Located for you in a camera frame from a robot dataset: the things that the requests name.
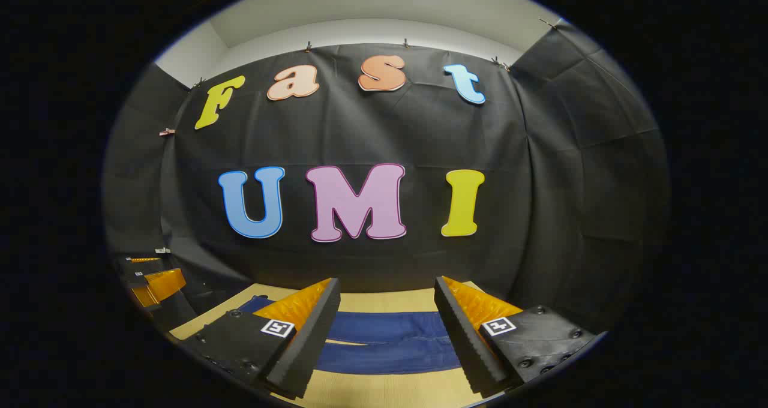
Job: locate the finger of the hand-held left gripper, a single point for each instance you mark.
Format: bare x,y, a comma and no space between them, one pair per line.
171,312
147,267

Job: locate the black backdrop cloth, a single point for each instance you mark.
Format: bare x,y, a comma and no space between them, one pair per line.
540,186

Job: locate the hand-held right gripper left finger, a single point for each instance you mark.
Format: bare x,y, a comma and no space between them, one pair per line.
312,336

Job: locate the blue denim jeans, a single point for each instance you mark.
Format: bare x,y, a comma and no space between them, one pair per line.
384,330

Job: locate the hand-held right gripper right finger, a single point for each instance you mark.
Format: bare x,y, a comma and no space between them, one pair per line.
465,336

